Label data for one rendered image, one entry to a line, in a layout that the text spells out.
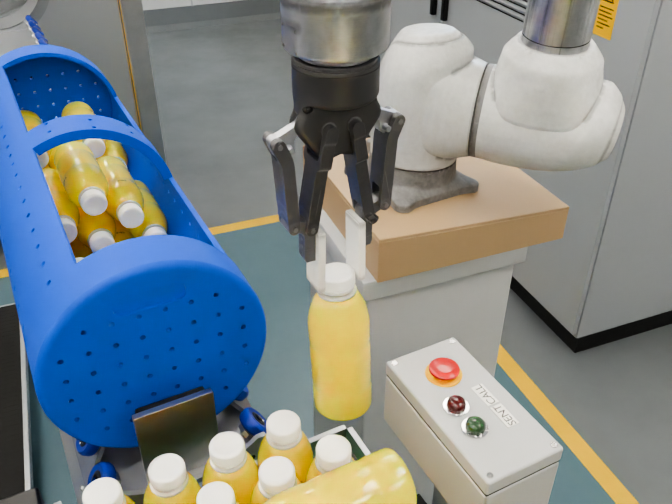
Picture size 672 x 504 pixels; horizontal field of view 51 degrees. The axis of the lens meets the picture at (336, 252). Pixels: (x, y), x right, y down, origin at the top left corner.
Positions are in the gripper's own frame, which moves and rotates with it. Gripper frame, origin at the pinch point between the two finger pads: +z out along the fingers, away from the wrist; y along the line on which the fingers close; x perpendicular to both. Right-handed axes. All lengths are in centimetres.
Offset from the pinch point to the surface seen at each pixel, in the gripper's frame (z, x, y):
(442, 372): 17.9, 4.4, -11.6
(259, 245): 129, -187, -59
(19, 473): 114, -94, 46
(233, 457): 21.3, 2.1, 13.5
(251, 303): 15.2, -14.4, 4.5
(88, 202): 15, -49, 18
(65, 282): 8.1, -19.1, 24.7
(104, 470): 30.8, -10.9, 26.2
